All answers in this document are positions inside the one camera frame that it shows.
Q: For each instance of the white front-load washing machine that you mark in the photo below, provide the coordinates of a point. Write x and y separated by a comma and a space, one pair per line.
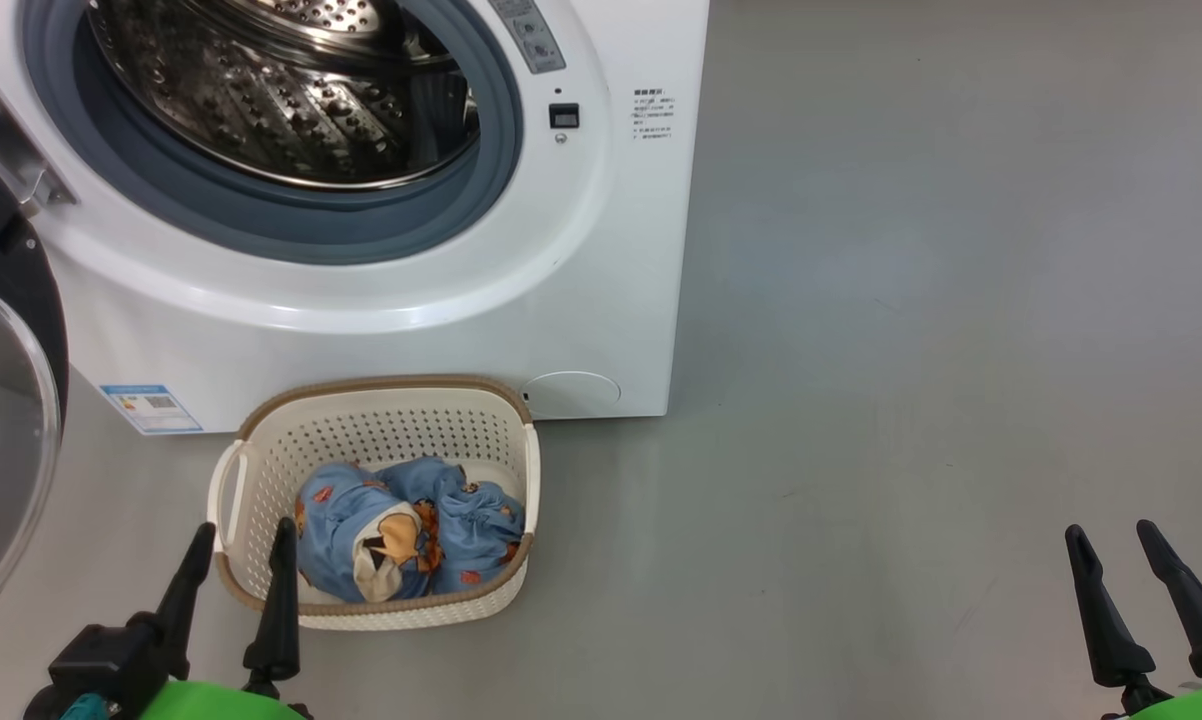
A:
581, 270

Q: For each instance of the grey warning label strip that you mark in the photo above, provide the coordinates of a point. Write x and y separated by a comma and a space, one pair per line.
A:
531, 35

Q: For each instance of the black square door latch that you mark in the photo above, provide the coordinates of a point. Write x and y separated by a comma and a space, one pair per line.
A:
564, 116

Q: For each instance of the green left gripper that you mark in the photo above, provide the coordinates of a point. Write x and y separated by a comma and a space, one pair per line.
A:
221, 703

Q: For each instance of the metal door hinge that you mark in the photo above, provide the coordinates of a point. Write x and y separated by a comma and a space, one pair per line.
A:
11, 150

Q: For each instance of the black round glass washer door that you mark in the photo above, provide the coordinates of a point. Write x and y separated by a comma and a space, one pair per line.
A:
6, 270

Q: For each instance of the perforated steel washer drum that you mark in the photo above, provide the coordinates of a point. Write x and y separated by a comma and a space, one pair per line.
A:
281, 110

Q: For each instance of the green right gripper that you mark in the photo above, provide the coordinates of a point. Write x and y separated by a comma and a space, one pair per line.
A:
1201, 703

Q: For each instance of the blue energy label sticker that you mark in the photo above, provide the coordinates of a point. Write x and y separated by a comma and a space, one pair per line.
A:
151, 408

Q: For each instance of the round white filter cover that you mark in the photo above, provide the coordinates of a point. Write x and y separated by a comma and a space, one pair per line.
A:
571, 392

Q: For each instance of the cream perforated basket brown rim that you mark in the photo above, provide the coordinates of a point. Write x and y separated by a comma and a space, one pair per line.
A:
381, 425

